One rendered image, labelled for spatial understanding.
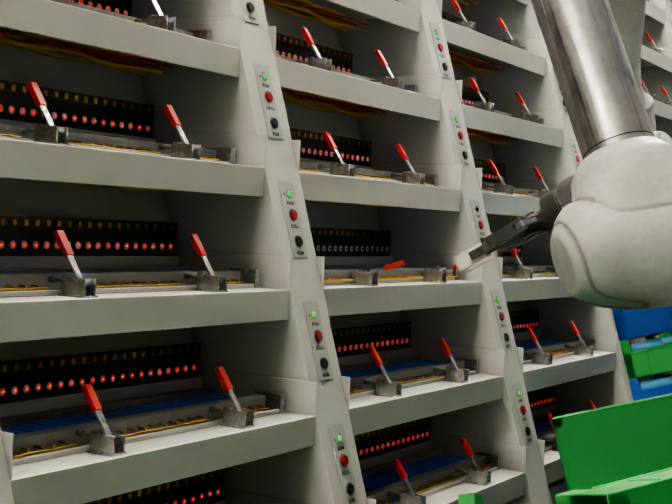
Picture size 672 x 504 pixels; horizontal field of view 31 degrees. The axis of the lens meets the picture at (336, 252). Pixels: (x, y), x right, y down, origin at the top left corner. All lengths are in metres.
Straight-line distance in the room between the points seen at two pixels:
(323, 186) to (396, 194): 0.25
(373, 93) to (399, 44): 0.33
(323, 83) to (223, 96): 0.25
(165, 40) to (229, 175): 0.21
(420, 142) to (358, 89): 0.34
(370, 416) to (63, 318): 0.67
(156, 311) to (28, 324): 0.22
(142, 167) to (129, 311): 0.21
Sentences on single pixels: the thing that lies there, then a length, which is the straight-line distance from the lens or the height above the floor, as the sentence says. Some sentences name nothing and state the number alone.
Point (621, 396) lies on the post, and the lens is 3.08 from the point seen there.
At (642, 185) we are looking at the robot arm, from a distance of 1.57.
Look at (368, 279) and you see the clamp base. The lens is 2.05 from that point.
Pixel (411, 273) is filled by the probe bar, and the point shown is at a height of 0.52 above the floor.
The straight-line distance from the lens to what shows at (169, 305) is 1.59.
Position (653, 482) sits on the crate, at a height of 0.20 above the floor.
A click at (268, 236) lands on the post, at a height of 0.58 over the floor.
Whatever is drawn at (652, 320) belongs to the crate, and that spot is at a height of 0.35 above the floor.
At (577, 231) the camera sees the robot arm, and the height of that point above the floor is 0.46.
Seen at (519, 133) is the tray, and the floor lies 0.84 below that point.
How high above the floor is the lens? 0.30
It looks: 7 degrees up
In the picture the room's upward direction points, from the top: 12 degrees counter-clockwise
